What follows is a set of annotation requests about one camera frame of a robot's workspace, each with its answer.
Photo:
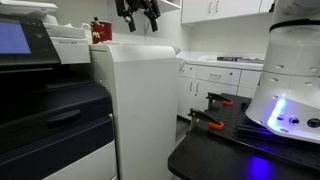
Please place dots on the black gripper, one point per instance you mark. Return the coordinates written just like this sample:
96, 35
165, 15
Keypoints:
138, 4

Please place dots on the white countertop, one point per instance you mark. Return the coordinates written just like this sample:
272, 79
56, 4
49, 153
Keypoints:
200, 58

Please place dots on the white wall shelf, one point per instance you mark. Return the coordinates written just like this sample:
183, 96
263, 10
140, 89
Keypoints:
168, 5

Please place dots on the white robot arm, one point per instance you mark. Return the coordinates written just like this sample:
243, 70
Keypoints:
293, 66

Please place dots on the white copier finisher unit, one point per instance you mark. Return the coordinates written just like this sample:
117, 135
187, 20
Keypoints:
143, 106

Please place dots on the black clamp with orange tip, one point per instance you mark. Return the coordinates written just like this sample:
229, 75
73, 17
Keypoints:
203, 117
216, 98

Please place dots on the large dark blue photocopier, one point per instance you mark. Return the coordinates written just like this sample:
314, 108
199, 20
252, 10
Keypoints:
56, 110

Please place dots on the dark flat book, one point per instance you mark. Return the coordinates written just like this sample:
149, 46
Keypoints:
233, 59

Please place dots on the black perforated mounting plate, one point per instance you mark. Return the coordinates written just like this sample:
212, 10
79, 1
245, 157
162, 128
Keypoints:
233, 123

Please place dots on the black robot table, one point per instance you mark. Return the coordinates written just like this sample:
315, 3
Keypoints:
206, 160

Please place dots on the white base cabinets with drawers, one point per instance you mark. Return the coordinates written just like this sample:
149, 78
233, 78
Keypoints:
213, 83

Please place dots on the copier touchscreen control panel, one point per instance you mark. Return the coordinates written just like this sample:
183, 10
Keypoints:
20, 43

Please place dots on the black and orange pen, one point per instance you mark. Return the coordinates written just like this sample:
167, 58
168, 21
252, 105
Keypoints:
96, 20

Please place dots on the white wall cabinet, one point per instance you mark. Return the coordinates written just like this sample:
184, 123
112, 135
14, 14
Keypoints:
226, 8

